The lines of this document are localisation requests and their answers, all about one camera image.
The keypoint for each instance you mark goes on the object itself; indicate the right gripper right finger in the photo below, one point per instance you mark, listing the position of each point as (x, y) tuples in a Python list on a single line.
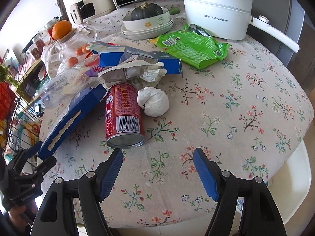
[(260, 215)]

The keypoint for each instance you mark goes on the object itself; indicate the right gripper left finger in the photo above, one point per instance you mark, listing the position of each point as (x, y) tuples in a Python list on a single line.
[(56, 215)]

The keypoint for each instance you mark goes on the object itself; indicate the person's left hand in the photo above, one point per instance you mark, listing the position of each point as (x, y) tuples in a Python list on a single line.
[(16, 222)]

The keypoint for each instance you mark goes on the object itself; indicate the white chair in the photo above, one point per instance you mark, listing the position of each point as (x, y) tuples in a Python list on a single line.
[(291, 183)]

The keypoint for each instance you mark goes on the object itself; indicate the blue flat cardboard box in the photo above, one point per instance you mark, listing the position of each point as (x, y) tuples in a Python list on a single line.
[(58, 122)]

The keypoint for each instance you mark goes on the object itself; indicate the clear plastic water bottle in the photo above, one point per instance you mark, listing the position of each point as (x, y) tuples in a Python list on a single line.
[(66, 85)]

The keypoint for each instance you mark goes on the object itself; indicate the red milk drink can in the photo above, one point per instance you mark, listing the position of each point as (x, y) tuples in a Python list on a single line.
[(123, 118)]

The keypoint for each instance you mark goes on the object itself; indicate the glass jar with wooden lid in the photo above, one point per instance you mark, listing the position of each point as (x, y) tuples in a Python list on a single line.
[(68, 50)]

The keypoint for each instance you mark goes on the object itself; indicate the white crumpled tissue ball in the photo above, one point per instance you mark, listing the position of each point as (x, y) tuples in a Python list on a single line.
[(153, 101)]

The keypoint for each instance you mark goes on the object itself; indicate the floral tablecloth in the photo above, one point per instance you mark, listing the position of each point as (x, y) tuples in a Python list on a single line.
[(247, 113)]

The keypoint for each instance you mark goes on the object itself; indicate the blue white torn carton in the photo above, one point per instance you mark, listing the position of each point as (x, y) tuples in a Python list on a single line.
[(113, 55)]

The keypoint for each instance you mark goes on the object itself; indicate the large orange fruit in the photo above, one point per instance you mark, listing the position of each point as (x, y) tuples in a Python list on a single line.
[(61, 29)]

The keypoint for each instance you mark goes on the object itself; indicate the crumpled white paper wrapper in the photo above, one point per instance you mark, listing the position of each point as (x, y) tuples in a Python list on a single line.
[(139, 73)]

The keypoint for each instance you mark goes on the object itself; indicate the green snack bag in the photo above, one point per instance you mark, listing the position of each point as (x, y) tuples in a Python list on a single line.
[(193, 46)]

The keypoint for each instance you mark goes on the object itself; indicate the white flower bowl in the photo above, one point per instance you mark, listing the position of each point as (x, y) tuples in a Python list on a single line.
[(147, 23)]

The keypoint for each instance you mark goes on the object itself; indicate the cream air fryer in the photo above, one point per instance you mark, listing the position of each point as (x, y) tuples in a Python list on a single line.
[(81, 11)]

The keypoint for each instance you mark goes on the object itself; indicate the white electric cooking pot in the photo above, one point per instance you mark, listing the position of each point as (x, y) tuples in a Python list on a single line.
[(229, 19)]

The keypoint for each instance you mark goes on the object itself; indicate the dark green pumpkin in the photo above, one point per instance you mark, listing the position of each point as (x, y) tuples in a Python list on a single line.
[(146, 10)]

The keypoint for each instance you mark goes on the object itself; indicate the black wire rack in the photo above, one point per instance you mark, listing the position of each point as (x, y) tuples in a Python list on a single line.
[(20, 128)]

